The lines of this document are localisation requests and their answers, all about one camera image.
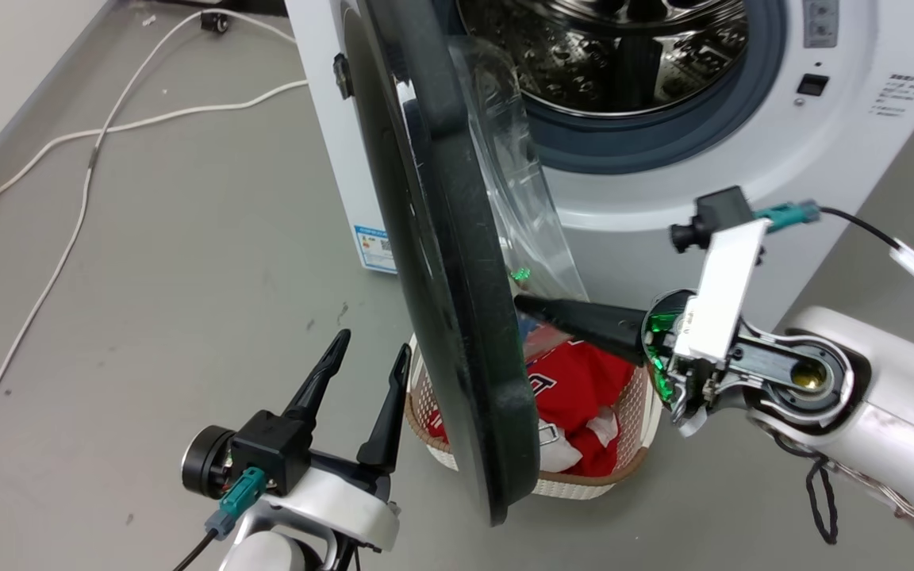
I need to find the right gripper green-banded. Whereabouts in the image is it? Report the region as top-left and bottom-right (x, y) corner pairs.
(513, 289), (737, 439)

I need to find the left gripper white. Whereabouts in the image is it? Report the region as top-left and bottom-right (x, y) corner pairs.
(265, 328), (413, 554)

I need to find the black round washing machine door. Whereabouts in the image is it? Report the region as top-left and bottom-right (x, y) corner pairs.
(332, 0), (589, 527)

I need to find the grey-blue rubber door gasket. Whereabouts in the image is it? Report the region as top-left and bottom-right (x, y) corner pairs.
(522, 0), (788, 176)

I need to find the white front-load washing machine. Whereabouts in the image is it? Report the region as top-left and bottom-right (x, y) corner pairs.
(284, 0), (914, 330)

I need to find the red printed garment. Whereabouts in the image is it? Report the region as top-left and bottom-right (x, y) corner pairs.
(429, 337), (637, 479)

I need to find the white woven laundry basket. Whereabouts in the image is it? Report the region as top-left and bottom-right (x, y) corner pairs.
(405, 333), (664, 501)

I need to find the blue energy label sticker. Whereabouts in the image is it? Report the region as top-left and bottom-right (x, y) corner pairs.
(353, 224), (399, 275)

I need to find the stainless steel washer drum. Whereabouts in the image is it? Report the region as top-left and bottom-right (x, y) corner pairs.
(455, 0), (750, 117)

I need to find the grey washer warning sticker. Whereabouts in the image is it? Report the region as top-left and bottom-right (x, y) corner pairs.
(801, 0), (839, 49)

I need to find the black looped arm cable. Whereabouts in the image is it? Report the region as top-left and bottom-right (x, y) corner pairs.
(773, 431), (840, 547)

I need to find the white floor cable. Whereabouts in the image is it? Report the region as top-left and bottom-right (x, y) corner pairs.
(0, 79), (309, 259)
(0, 10), (299, 528)

